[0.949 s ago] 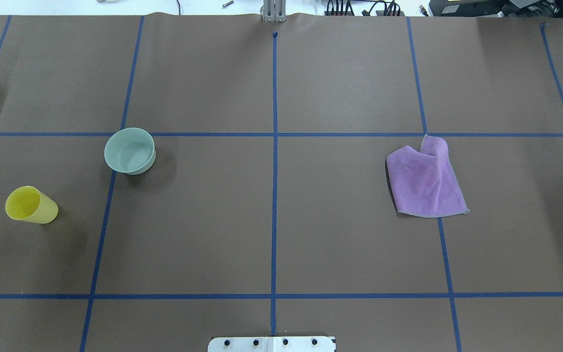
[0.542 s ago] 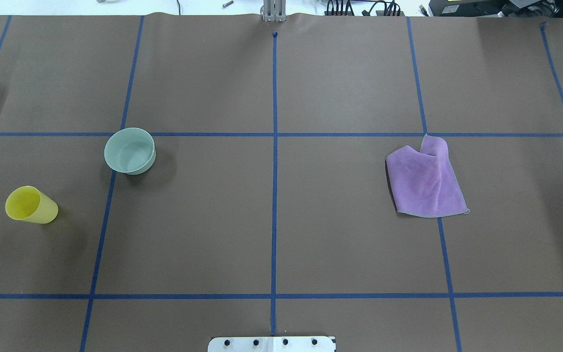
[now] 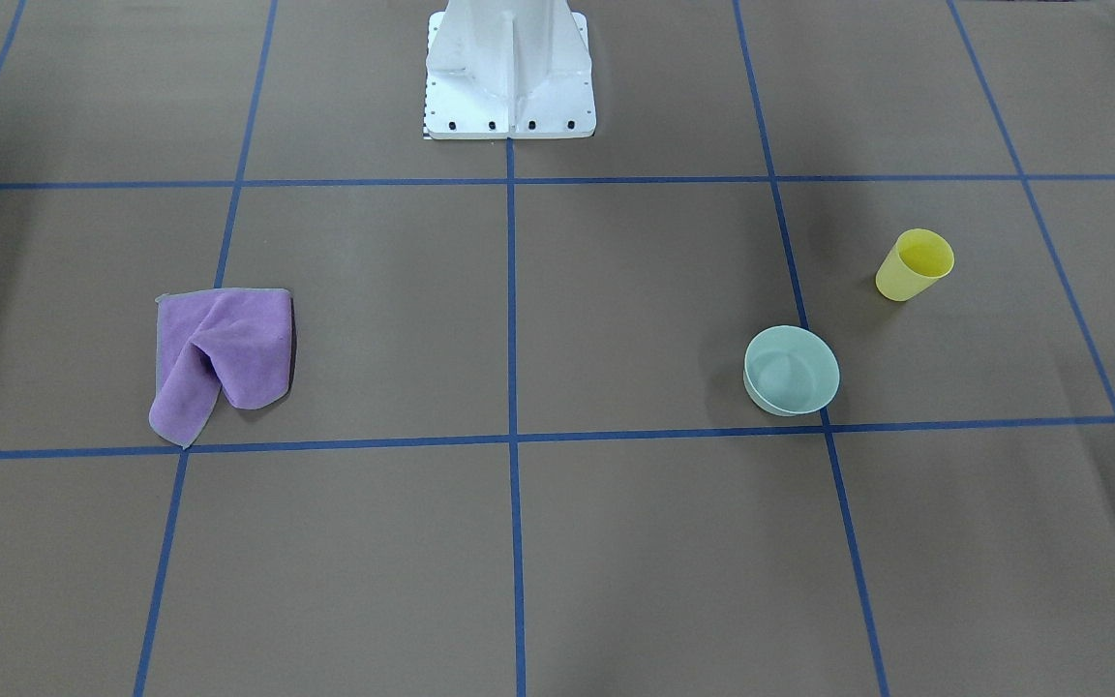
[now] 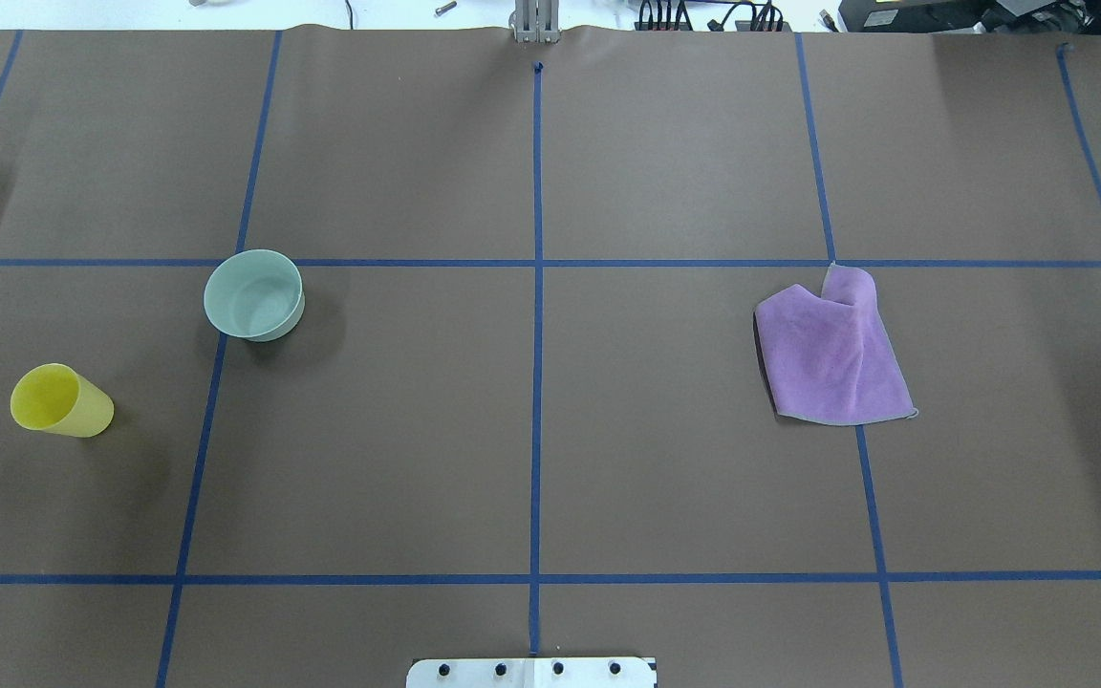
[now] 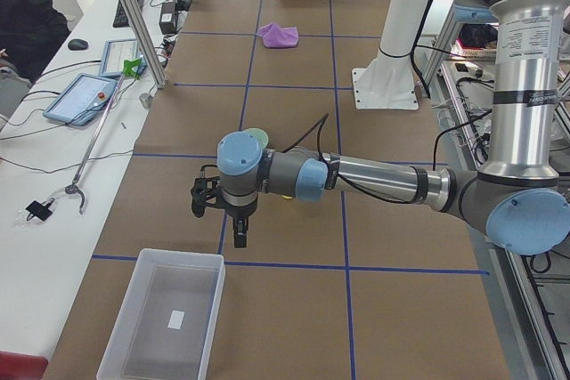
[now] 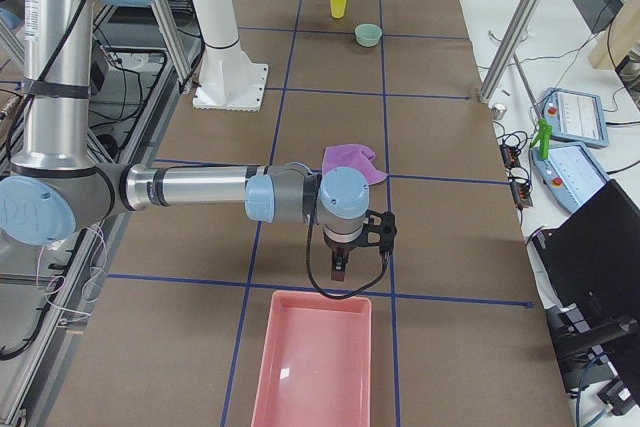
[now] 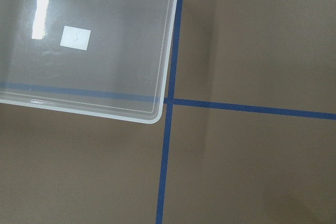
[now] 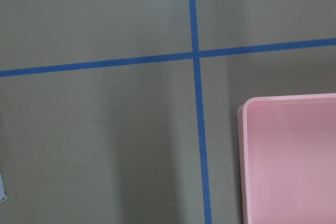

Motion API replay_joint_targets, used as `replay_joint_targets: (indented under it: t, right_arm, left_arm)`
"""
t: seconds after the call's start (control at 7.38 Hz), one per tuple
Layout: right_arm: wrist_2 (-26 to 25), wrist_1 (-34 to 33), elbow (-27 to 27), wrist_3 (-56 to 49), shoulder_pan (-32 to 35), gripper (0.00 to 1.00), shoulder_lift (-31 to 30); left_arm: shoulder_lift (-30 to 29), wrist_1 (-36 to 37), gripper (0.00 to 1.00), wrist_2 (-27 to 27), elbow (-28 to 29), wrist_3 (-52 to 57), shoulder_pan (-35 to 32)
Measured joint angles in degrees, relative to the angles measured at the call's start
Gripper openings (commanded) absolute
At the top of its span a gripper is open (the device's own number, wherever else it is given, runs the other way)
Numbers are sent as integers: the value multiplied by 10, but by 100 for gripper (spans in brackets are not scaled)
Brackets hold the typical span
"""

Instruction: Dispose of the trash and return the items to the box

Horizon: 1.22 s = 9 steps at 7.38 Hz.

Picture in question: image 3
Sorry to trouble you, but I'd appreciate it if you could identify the mint green plastic bowl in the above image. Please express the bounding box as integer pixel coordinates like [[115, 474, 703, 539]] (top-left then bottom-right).
[[741, 325, 841, 416]]

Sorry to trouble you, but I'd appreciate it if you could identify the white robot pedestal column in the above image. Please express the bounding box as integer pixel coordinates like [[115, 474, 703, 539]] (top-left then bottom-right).
[[421, 1, 597, 141]]

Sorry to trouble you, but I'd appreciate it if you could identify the yellow plastic cup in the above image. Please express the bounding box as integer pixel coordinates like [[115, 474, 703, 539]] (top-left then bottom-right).
[[873, 228, 956, 303]]

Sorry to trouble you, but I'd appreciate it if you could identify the purple microfiber cloth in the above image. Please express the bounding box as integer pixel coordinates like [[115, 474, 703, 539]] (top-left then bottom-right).
[[149, 288, 295, 449]]

